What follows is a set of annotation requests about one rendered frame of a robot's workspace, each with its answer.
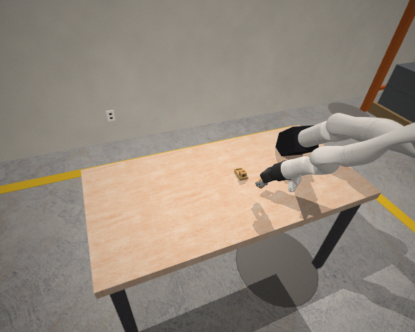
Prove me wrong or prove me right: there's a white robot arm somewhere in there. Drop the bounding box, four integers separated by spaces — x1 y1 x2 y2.
291 113 415 176

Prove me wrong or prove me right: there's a tan wooden tray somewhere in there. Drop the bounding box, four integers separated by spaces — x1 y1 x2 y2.
234 167 248 181

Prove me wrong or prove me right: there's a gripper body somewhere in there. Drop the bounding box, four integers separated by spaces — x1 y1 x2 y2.
260 159 302 192

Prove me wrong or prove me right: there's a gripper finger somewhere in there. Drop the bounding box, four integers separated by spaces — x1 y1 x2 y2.
255 181 268 187

